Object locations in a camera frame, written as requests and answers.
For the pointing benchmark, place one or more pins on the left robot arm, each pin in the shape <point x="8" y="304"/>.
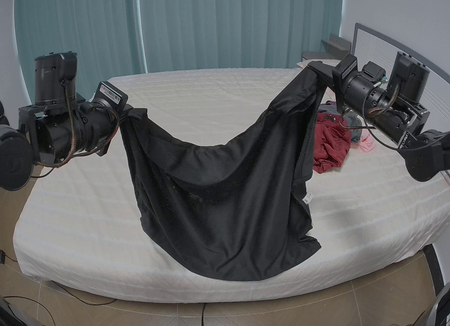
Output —
<point x="14" y="156"/>

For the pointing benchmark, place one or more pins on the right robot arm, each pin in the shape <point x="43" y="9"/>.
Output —
<point x="427" y="156"/>

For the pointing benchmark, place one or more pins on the dark red garment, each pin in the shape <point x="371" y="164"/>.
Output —
<point x="330" y="141"/>

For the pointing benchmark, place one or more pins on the grey bedside table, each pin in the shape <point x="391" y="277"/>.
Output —
<point x="334" y="45"/>

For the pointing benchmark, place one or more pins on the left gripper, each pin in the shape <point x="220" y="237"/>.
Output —
<point x="70" y="134"/>

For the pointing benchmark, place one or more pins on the grey garment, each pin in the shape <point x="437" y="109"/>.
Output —
<point x="351" y="119"/>

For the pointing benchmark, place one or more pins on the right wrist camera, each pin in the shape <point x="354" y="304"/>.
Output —
<point x="373" y="70"/>

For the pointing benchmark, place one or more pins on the cream pillow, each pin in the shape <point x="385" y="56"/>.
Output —
<point x="306" y="63"/>

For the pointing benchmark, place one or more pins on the black T-shirt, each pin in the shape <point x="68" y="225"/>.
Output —
<point x="228" y="205"/>

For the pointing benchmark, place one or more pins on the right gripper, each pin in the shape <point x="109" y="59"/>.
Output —
<point x="355" y="89"/>

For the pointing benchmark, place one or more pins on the pink garment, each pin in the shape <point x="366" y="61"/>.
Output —
<point x="365" y="145"/>

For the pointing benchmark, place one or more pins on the bed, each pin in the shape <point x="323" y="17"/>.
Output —
<point x="211" y="106"/>

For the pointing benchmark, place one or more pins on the blue-green curtain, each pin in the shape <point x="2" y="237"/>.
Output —
<point x="239" y="15"/>
<point x="81" y="18"/>

